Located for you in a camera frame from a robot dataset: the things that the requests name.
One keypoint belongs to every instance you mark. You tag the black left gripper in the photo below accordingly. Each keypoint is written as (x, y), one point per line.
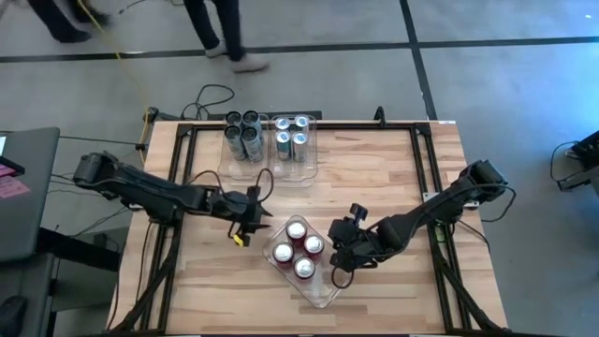
(236, 206)

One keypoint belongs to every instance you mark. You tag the clear plastic bin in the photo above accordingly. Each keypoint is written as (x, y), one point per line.
(327, 290)
(295, 173)
(243, 171)

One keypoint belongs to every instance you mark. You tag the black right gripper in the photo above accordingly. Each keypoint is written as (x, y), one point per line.
(360, 243)

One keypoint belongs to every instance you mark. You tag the silver mounting plate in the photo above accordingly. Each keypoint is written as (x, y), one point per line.
(428, 196)

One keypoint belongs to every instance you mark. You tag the black aluminium table frame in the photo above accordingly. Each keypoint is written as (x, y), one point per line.
(365, 127)

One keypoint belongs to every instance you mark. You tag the black clamp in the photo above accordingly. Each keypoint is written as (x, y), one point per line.
(380, 117)

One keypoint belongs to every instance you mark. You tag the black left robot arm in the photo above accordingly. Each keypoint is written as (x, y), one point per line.
(140, 189)

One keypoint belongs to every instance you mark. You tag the yellow tag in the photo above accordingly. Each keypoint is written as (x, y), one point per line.
(238, 240)

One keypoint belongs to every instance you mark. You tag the pink sticky note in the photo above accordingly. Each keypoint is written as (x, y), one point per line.
(11, 188)

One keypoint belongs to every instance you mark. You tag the black phone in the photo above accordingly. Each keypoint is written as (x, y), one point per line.
(9, 166)

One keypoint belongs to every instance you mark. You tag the black computer mouse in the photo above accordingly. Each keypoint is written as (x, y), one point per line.
(11, 316)

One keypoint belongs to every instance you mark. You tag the person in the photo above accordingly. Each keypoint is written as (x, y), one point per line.
(210, 23)
(51, 19)

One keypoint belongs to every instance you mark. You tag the grey desk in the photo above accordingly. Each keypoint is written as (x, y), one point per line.
(33, 299)

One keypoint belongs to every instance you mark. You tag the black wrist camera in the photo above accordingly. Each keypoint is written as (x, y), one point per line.
(254, 194)
(358, 213)

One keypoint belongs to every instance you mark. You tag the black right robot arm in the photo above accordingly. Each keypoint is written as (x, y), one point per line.
(435, 210)

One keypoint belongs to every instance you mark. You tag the black equipment box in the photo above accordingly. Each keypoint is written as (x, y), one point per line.
(587, 150)

